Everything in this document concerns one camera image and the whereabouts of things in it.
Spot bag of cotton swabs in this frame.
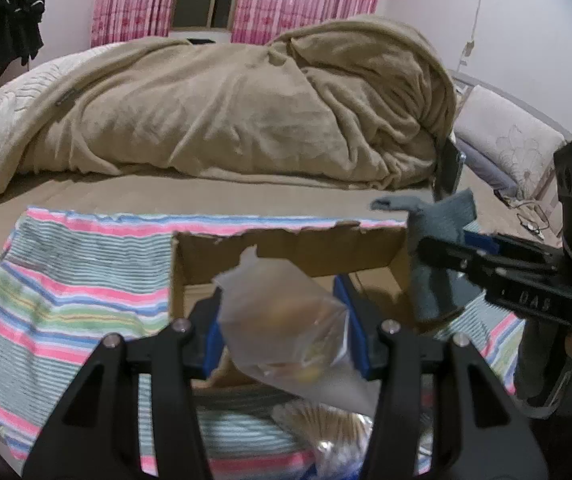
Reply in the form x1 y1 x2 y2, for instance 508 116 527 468
272 399 374 479

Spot striped colourful cloth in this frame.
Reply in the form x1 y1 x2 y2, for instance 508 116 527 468
0 206 527 478

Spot white patterned quilt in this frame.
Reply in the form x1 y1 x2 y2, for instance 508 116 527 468
0 42 120 139

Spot clear plastic bag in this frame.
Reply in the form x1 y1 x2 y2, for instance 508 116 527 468
213 246 379 416

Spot grey sock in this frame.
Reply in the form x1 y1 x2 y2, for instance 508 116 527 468
371 190 481 324

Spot grey floral pillow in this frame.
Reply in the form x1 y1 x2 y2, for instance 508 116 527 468
454 86 566 200

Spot brown cardboard box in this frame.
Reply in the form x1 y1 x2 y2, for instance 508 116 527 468
167 220 417 391

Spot beige plush blanket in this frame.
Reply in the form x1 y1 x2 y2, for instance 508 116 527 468
0 15 457 196

